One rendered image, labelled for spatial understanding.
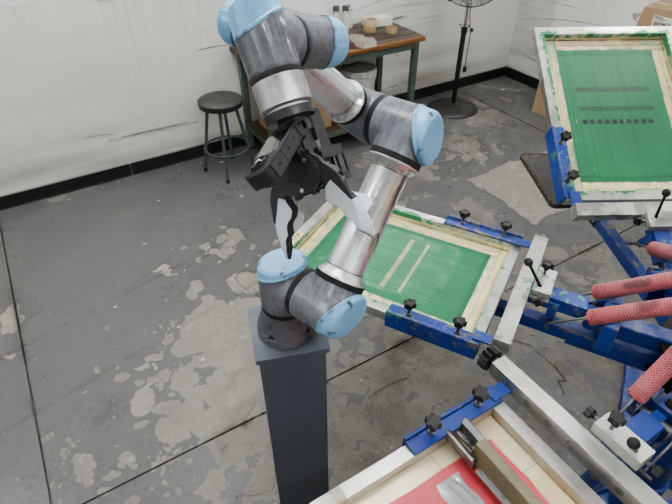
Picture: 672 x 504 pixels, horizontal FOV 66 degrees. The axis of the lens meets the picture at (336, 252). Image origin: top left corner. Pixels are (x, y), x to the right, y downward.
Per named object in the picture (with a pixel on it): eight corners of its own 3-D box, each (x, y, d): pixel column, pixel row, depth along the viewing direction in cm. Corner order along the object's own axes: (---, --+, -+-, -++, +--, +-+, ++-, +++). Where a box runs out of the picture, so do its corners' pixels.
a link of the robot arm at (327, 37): (303, 7, 83) (253, 3, 75) (358, 20, 78) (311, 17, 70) (297, 58, 87) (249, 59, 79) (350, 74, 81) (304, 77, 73)
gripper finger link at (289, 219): (307, 251, 80) (319, 195, 76) (285, 261, 75) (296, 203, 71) (291, 243, 81) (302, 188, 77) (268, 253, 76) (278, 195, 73)
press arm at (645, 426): (614, 471, 124) (622, 461, 121) (593, 452, 128) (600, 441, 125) (657, 437, 131) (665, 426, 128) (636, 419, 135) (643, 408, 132)
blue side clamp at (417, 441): (413, 467, 130) (415, 452, 126) (401, 451, 133) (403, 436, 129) (498, 412, 142) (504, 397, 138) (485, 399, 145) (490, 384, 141)
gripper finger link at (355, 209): (399, 211, 70) (350, 171, 72) (380, 221, 65) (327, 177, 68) (388, 229, 72) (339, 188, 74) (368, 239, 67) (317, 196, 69)
